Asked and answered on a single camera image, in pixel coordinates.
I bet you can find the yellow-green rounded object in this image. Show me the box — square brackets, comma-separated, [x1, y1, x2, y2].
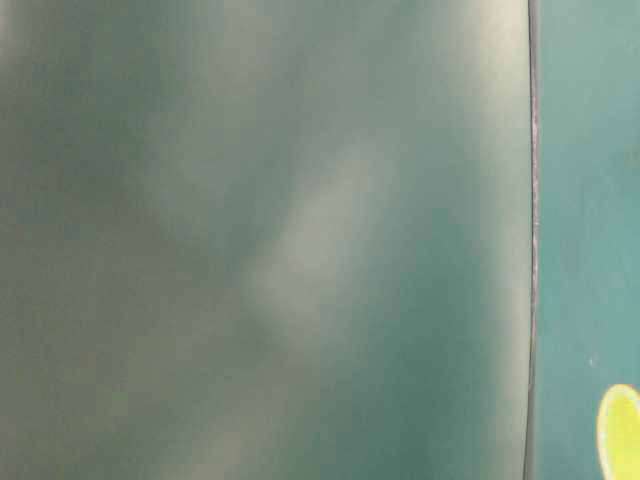
[596, 384, 640, 480]

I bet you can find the blurred grey-green foreground panel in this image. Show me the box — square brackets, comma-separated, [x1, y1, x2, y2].
[1, 1, 531, 479]

